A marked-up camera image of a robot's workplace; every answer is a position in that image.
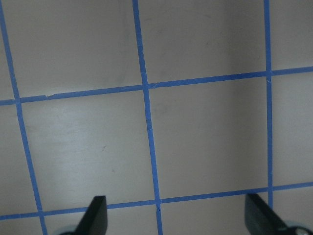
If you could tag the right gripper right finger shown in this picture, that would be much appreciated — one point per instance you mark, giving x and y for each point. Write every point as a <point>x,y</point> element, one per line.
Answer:
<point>260,219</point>

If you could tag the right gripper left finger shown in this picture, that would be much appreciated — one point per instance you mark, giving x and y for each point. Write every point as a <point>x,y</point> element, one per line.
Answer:
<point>93,222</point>

